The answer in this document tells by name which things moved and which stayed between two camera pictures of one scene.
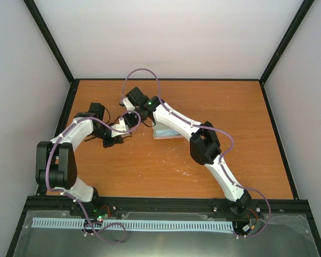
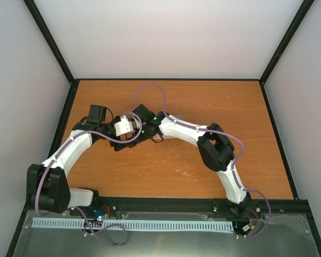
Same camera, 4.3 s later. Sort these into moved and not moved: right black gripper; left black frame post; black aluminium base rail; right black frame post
Moved: right black gripper
Not moved: left black frame post; black aluminium base rail; right black frame post
